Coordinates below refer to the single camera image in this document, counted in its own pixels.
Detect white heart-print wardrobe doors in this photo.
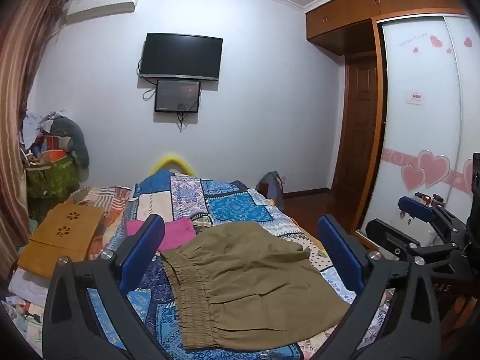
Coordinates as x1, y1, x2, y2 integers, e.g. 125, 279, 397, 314
354, 14, 480, 248

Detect pile of mixed clutter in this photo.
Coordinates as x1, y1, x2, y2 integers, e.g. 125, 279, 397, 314
0, 292, 47, 357

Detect blue patchwork blanket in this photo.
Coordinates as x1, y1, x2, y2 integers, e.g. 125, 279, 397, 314
84, 169, 392, 360

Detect striped brown curtain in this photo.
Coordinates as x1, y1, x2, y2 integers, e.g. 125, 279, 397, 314
0, 0, 69, 282

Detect green patterned bag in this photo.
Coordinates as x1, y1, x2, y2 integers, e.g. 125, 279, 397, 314
25, 151, 80, 200

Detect khaki pants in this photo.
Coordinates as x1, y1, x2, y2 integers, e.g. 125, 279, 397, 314
160, 221, 350, 351

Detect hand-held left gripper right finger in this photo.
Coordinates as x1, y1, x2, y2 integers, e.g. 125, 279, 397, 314
317, 214, 444, 360

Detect grey backpack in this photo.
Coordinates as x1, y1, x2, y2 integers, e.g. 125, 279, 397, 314
256, 171, 286, 211

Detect black monitor cable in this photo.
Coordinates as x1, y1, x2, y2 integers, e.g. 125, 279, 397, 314
176, 103, 193, 133

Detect pink cloth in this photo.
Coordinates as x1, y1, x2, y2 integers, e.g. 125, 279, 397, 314
125, 217, 196, 253

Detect white air conditioner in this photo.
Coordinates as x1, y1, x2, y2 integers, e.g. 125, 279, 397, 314
63, 0, 141, 25

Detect small black wall monitor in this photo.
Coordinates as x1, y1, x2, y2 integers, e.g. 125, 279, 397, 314
154, 79, 201, 114

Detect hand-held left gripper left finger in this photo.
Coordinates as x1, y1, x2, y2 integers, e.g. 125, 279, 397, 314
42, 213, 177, 360

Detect wooden lap table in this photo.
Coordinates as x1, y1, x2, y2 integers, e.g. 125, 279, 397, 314
17, 202, 106, 279

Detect black wall television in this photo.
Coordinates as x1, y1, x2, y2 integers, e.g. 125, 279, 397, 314
139, 33, 224, 82

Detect brown wooden door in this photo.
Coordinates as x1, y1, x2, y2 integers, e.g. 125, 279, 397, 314
330, 53, 388, 229

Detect white plastic bag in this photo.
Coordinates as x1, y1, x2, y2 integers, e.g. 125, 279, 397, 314
8, 268, 51, 308

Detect grey pillow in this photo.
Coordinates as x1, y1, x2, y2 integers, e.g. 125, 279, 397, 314
49, 117, 91, 169

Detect orange striped sheet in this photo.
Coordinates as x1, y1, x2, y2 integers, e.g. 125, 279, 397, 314
67, 185, 133, 248

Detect wooden overhead cabinet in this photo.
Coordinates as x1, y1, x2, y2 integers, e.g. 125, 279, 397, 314
305, 0, 467, 58

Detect yellow curved headboard piece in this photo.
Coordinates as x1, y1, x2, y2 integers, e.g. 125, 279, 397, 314
151, 152, 200, 176

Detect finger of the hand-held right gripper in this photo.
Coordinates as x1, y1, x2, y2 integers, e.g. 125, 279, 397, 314
397, 192, 468, 241
365, 217, 461, 268

